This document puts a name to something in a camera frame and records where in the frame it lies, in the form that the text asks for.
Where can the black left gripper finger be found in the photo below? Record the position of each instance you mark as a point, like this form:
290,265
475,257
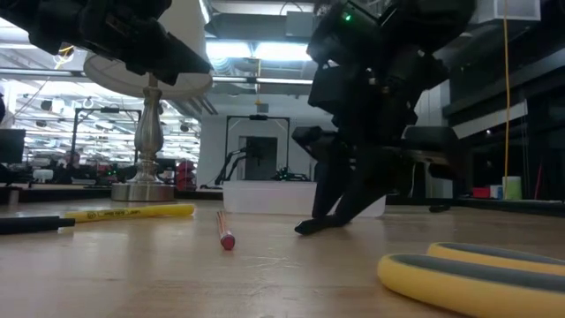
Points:
165,74
181,55

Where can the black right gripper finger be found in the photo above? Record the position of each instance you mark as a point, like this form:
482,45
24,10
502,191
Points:
388,172
326,176

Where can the clear plastic supply box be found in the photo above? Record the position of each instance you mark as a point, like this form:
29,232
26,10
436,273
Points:
265,199

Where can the orange pencil with red eraser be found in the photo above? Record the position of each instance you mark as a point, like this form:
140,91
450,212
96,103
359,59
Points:
226,238

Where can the yellow highlighter with black print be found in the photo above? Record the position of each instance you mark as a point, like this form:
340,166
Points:
132,213

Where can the black pen with white print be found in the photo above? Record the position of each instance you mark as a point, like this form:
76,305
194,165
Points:
31,224

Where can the black background robot arm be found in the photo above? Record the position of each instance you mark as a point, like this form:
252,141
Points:
229,165
293,176

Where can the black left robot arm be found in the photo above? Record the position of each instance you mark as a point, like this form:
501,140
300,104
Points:
31,17

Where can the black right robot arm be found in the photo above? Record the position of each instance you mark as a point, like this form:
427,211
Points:
419,26

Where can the small red box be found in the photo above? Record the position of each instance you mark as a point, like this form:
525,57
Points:
481,193

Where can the blue white box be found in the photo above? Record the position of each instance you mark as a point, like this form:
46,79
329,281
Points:
496,192

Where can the white shade metal table lamp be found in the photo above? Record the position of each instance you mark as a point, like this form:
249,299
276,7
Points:
150,132

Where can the long ceiling light bar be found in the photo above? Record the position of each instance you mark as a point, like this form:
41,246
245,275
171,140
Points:
273,81

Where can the red chair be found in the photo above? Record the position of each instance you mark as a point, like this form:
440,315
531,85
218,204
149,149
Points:
185,176

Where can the thin red pole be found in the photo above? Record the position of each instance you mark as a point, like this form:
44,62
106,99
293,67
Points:
538,183

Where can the black computer monitor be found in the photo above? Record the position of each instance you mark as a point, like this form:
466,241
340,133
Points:
12,146

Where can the black gantry frame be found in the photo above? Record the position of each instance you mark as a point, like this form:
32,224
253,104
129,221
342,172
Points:
258,117
108,110

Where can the black aluminium table frame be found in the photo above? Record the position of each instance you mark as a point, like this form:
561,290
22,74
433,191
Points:
507,206

